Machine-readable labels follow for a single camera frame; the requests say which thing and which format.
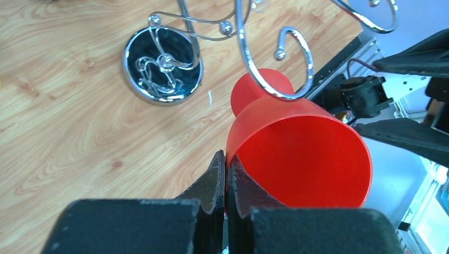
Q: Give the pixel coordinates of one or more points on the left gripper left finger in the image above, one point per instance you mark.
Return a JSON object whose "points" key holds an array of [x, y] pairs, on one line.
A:
{"points": [[190, 223]]}

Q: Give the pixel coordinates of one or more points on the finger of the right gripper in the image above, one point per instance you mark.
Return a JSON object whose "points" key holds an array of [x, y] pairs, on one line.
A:
{"points": [[428, 57], [410, 135]]}

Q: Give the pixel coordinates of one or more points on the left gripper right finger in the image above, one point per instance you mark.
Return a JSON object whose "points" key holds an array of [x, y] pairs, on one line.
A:
{"points": [[259, 223]]}

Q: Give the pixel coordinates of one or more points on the red plastic wine glass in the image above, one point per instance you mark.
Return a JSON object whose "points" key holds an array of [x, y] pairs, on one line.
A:
{"points": [[299, 153]]}

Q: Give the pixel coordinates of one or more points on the chrome wine glass rack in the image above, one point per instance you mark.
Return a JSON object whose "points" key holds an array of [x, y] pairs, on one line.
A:
{"points": [[163, 62]]}

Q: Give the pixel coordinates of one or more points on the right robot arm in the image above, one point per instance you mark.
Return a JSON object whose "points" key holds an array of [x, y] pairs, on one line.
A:
{"points": [[367, 96]]}

